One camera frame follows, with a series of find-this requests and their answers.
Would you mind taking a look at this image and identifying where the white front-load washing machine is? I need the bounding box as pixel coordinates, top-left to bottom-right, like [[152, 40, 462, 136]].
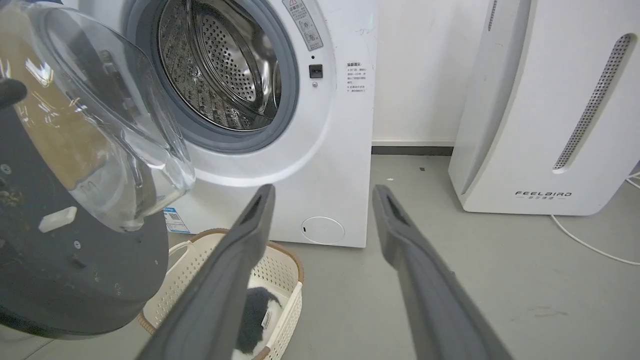
[[60, 0, 379, 249]]

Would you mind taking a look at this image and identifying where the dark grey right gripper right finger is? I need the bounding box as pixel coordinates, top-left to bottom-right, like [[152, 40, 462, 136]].
[[372, 184, 514, 360]]

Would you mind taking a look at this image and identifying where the dark grey fuzzy garment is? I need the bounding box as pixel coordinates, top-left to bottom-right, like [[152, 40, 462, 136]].
[[234, 286, 282, 356]]

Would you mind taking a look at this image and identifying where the white Feelbird air purifier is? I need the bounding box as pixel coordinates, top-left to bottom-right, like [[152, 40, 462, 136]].
[[448, 0, 640, 216]]

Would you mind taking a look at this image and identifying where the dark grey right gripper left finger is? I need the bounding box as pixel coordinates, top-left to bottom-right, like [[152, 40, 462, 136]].
[[136, 183, 276, 360]]

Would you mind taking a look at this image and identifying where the steel perforated washer drum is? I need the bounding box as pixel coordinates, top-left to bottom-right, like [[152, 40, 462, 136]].
[[158, 0, 283, 132]]

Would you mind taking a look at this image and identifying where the washing machine door with glass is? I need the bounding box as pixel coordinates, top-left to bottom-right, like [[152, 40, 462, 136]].
[[0, 0, 196, 341]]

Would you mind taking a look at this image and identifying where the cream perforated laundry basket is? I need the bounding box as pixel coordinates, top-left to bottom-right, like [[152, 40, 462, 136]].
[[137, 228, 304, 360]]

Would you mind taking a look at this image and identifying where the white power cable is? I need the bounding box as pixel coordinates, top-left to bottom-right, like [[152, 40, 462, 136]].
[[550, 171, 640, 266]]

